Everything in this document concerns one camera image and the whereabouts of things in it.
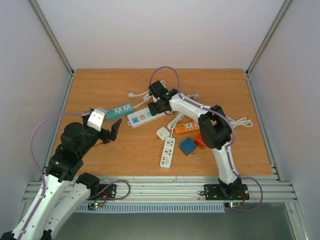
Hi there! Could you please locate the long white multicolour power strip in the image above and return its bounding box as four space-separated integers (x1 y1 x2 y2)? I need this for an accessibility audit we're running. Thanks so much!
127 107 165 129

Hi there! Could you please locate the right small circuit board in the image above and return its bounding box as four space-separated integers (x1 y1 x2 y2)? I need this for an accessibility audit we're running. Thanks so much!
224 202 243 209

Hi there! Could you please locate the orange power strip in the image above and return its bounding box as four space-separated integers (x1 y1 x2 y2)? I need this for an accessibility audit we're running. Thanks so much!
174 121 200 135

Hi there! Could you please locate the left small circuit board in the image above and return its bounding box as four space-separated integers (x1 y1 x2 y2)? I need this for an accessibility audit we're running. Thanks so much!
87 202 104 211

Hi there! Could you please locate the grey slotted cable duct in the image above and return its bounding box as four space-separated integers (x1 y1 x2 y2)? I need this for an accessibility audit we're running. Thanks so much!
75 202 225 214

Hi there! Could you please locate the red cube adapter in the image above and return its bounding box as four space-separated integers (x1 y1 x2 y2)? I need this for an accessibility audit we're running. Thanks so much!
193 133 206 150

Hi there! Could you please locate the white cable bundle right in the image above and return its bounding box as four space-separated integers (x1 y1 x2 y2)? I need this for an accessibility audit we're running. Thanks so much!
226 115 254 131

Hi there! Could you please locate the white power strip with USB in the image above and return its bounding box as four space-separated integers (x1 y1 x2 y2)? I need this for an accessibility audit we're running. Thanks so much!
159 137 176 169

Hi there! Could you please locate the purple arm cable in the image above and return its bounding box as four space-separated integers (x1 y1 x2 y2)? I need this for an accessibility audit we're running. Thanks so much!
14 111 88 240
149 65 264 212

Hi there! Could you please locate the blue cube adapter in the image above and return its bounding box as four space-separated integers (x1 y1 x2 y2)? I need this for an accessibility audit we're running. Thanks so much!
179 137 197 156

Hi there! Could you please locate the small white flat adapter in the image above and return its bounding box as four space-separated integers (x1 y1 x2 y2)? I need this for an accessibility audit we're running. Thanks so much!
156 127 170 141

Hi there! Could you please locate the small black charger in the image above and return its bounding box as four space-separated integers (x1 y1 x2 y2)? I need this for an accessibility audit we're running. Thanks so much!
101 137 110 145

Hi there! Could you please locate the teal strip white cable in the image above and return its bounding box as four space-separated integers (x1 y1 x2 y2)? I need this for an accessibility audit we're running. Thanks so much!
128 80 167 111

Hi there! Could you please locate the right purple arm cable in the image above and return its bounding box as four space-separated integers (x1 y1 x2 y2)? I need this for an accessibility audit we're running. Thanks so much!
149 65 264 212

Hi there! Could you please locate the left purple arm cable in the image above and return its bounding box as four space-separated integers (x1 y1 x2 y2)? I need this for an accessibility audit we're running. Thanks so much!
14 111 88 240

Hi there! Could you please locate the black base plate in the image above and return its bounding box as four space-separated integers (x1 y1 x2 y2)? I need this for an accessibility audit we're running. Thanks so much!
88 184 117 200
199 184 250 201

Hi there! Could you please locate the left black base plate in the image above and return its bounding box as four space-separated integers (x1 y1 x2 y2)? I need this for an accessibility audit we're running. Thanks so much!
88 184 117 200

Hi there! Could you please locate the white strip cable centre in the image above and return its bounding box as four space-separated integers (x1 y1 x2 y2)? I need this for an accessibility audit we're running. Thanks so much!
166 111 186 131

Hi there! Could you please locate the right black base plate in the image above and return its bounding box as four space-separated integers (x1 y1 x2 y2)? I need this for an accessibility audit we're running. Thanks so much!
199 184 250 201

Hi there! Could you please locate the small circuit board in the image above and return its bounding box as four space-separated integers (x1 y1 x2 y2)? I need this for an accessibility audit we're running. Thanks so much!
224 202 243 209
87 202 104 211

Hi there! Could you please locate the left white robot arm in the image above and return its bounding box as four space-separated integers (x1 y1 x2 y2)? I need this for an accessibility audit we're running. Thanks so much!
1 116 122 240

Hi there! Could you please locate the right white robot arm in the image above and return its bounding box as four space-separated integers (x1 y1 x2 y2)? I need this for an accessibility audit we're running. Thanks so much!
148 80 242 198

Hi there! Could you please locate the teal power strip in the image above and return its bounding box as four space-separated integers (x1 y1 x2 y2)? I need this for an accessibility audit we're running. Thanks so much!
106 103 134 121

